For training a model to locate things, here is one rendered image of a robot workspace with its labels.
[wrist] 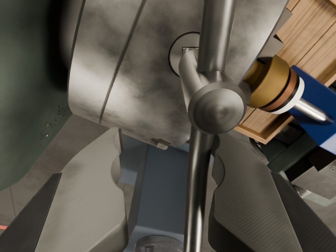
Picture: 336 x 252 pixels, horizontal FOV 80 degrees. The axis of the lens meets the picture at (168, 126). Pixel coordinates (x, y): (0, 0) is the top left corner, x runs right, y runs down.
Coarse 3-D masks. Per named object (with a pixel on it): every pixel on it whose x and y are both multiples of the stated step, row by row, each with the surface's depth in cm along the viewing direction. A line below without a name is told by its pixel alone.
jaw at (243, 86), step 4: (240, 84) 28; (244, 84) 28; (248, 84) 28; (240, 88) 28; (244, 88) 28; (248, 88) 28; (252, 88) 29; (244, 92) 28; (248, 92) 28; (248, 96) 28; (248, 100) 28; (248, 104) 28; (152, 140) 26; (156, 140) 26; (160, 140) 25; (164, 140) 24; (188, 140) 26; (164, 144) 26; (168, 144) 26
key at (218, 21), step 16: (208, 0) 7; (224, 0) 7; (208, 16) 7; (224, 16) 7; (208, 32) 7; (224, 32) 7; (208, 48) 8; (224, 48) 8; (208, 64) 8; (224, 64) 8; (192, 128) 10; (192, 144) 10; (208, 144) 10; (192, 160) 11; (208, 160) 11; (192, 176) 11; (192, 192) 11; (192, 208) 12; (192, 224) 12; (192, 240) 12
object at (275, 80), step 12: (276, 60) 28; (252, 72) 28; (264, 72) 28; (276, 72) 28; (288, 72) 28; (252, 84) 29; (264, 84) 28; (276, 84) 28; (288, 84) 29; (252, 96) 29; (264, 96) 29; (276, 96) 30; (288, 96) 29; (264, 108) 32; (276, 108) 31
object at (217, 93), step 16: (192, 48) 14; (192, 64) 10; (192, 80) 8; (208, 80) 7; (224, 80) 7; (192, 96) 7; (208, 96) 7; (224, 96) 7; (240, 96) 7; (192, 112) 7; (208, 112) 7; (224, 112) 7; (240, 112) 7; (208, 128) 8; (224, 128) 8
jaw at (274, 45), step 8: (288, 16) 24; (280, 24) 24; (272, 32) 25; (272, 40) 26; (280, 40) 26; (264, 48) 27; (272, 48) 27; (280, 48) 26; (264, 56) 27; (272, 56) 27
